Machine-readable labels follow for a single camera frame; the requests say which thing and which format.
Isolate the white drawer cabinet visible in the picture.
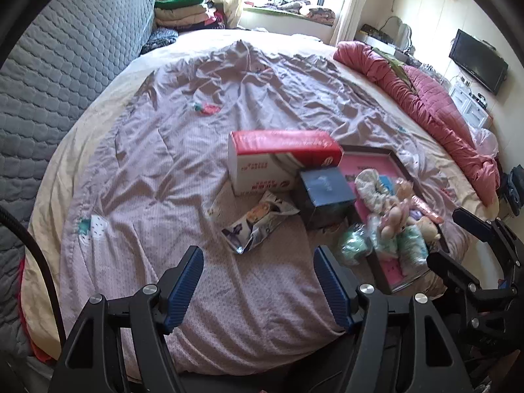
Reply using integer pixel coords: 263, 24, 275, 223
449, 75, 492, 130

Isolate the black wall television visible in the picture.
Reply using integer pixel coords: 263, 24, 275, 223
449, 29, 509, 95

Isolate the pink rolled quilt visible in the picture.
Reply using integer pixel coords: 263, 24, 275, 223
334, 41, 500, 207

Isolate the white frilly fabric item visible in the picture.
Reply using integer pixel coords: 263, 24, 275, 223
354, 169, 399, 215

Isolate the black cable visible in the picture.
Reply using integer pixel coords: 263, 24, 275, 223
0, 205, 68, 349

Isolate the light blue wipes pack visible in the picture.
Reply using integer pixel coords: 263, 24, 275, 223
397, 225, 428, 277

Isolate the dark blue square box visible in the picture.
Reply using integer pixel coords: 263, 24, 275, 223
291, 167, 356, 231

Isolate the clothes pile on windowsill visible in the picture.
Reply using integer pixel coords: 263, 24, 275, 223
243, 0, 336, 26

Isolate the green item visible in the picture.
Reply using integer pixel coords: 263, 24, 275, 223
338, 224, 372, 266

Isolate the pink shallow tray box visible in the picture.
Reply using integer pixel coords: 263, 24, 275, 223
335, 145, 449, 294

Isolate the grey quilted headboard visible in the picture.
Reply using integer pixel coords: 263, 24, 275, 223
0, 0, 157, 357

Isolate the folded clothes stack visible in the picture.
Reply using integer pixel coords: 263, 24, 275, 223
155, 0, 226, 32

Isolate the pink tube package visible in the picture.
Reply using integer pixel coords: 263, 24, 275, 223
410, 195, 444, 224

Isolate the mauve dotted bed sheet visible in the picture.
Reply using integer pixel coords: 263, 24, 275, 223
60, 41, 459, 374

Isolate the blonde doll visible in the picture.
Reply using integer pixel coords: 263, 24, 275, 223
378, 178, 417, 239

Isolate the red white tissue box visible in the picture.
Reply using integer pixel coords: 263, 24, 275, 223
227, 130, 343, 196

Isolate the cream plush toy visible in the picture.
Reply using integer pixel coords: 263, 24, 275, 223
415, 215, 440, 243

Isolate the printed snack packet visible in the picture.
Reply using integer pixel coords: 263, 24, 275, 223
220, 191, 299, 254

